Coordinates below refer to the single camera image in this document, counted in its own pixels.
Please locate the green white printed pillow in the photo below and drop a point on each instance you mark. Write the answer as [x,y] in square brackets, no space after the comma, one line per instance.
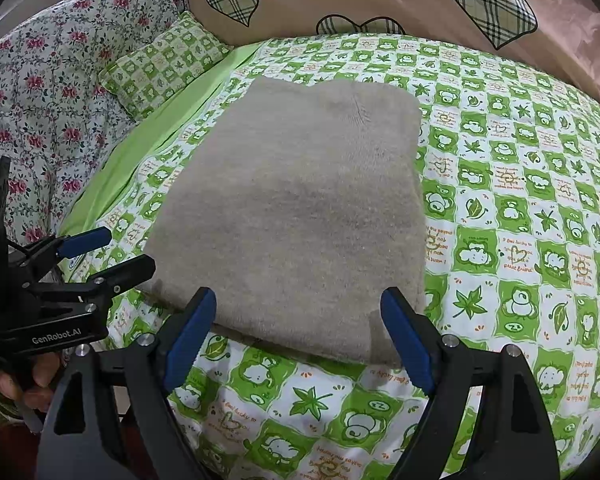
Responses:
[165,65]

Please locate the plain light green sheet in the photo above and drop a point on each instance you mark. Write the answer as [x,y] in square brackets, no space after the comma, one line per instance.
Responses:
[130,160]

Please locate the beige knit sweater brown cuffs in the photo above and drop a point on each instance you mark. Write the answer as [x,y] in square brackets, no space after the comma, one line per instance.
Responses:
[290,200]

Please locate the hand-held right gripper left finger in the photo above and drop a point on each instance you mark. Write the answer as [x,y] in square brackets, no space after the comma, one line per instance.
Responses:
[190,340]

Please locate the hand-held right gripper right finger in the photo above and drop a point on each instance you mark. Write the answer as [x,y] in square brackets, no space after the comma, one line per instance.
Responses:
[410,345]

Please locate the green white printed bedsheet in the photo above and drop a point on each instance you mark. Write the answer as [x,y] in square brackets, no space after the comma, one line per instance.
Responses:
[505,210]

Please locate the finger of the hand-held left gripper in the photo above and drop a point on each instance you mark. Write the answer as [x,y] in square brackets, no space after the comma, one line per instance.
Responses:
[87,240]
[127,272]

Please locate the floral printed quilt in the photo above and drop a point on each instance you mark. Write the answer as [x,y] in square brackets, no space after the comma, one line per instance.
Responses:
[45,90]

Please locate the person's left hand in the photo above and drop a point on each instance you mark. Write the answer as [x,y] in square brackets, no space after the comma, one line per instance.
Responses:
[40,377]

